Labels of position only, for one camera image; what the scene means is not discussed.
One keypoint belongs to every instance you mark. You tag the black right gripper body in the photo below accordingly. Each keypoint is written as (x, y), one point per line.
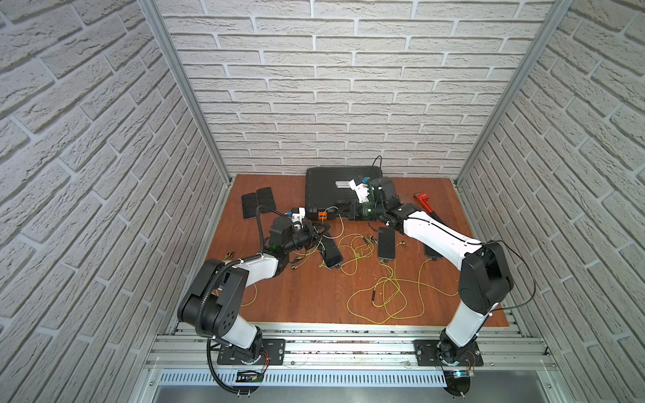
(366, 211)

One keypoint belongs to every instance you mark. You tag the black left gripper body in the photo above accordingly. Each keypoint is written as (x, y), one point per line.
(312, 230)

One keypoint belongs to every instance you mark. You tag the grey-edged large smartphone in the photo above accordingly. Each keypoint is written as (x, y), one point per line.
(386, 243)

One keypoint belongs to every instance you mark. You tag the blue-edged smartphone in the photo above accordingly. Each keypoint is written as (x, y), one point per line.
(330, 253)

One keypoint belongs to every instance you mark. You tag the black smartphone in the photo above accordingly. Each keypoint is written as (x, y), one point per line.
(265, 200)

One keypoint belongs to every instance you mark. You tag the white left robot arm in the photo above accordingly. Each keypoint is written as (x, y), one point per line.
(213, 301)

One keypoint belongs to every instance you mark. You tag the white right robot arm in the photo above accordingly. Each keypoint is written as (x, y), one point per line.
(485, 278)

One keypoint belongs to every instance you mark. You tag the black plastic tool case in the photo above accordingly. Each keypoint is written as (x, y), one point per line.
(328, 187)

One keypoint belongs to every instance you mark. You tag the red and black tool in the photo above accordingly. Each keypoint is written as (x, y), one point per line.
(422, 198)

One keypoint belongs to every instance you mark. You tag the purple-edged smartphone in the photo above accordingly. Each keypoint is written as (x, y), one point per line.
(249, 205)

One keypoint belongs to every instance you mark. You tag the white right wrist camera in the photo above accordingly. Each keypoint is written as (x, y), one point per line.
(360, 185)

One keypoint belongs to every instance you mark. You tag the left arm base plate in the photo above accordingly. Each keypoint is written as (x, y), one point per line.
(256, 354)

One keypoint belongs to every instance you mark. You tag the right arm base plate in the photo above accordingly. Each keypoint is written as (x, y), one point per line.
(434, 352)

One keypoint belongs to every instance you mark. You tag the aluminium rail frame front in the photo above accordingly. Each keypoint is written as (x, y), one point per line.
(347, 346)

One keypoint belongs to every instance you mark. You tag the aluminium corner post left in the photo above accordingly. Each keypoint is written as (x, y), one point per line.
(167, 47)

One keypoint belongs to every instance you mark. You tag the aluminium corner post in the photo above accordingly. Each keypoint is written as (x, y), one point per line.
(547, 30)
(167, 47)

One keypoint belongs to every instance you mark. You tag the aluminium corner post right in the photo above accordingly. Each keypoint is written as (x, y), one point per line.
(547, 30)

